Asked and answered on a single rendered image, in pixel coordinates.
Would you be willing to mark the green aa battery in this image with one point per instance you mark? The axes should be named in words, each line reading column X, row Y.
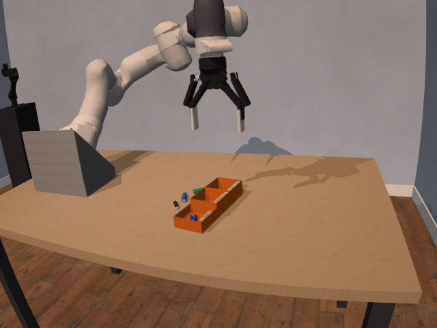
column 197, row 190

